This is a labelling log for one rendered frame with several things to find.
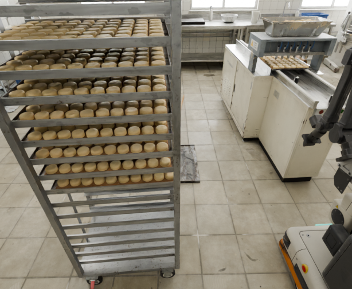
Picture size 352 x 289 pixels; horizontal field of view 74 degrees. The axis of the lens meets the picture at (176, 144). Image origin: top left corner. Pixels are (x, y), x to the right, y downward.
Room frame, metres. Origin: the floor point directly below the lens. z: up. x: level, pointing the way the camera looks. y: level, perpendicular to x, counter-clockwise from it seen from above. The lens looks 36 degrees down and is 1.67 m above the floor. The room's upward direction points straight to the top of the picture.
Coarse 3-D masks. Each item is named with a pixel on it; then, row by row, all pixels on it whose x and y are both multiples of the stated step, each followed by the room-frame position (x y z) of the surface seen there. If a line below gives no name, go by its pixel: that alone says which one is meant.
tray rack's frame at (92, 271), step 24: (0, 24) 0.94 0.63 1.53; (0, 120) 0.70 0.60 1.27; (24, 168) 0.70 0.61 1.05; (48, 216) 0.70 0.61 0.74; (96, 216) 1.15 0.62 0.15; (120, 216) 1.14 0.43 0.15; (144, 216) 1.14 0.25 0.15; (168, 216) 1.14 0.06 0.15; (96, 240) 0.94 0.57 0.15; (168, 240) 0.94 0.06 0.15; (72, 264) 0.70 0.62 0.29; (96, 264) 0.77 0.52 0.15; (120, 264) 0.77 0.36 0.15; (144, 264) 0.77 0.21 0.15; (168, 264) 0.77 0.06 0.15
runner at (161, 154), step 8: (152, 152) 0.78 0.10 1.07; (160, 152) 0.78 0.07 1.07; (168, 152) 0.78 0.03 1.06; (32, 160) 0.73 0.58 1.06; (40, 160) 0.74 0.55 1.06; (48, 160) 0.74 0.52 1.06; (56, 160) 0.74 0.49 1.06; (64, 160) 0.74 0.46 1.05; (72, 160) 0.75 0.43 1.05; (80, 160) 0.75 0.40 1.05; (88, 160) 0.75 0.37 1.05; (96, 160) 0.76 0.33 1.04; (104, 160) 0.76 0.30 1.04; (112, 160) 0.76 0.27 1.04
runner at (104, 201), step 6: (114, 198) 0.76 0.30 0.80; (120, 198) 0.76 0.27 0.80; (126, 198) 0.76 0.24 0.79; (132, 198) 0.77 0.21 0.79; (138, 198) 0.77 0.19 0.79; (144, 198) 0.77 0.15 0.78; (150, 198) 0.77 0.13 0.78; (156, 198) 0.78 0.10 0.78; (162, 198) 0.78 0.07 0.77; (168, 198) 0.78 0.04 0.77; (54, 204) 0.73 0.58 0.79; (60, 204) 0.74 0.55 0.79; (66, 204) 0.74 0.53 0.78; (72, 204) 0.74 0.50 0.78; (78, 204) 0.74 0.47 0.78; (84, 204) 0.75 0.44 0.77; (90, 204) 0.75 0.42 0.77; (96, 204) 0.75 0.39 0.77
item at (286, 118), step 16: (272, 80) 2.29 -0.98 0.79; (304, 80) 2.16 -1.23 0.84; (272, 96) 2.20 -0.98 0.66; (288, 96) 1.92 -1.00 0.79; (320, 96) 1.80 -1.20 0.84; (272, 112) 2.12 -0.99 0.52; (288, 112) 1.85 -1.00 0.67; (304, 112) 1.64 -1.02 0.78; (272, 128) 2.04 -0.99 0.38; (288, 128) 1.77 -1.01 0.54; (304, 128) 1.61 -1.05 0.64; (272, 144) 1.95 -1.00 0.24; (288, 144) 1.70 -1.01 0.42; (320, 144) 1.62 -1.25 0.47; (272, 160) 1.87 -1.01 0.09; (288, 160) 1.63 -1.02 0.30; (304, 160) 1.62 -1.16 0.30; (320, 160) 1.63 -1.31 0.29; (288, 176) 1.62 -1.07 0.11; (304, 176) 1.63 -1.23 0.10
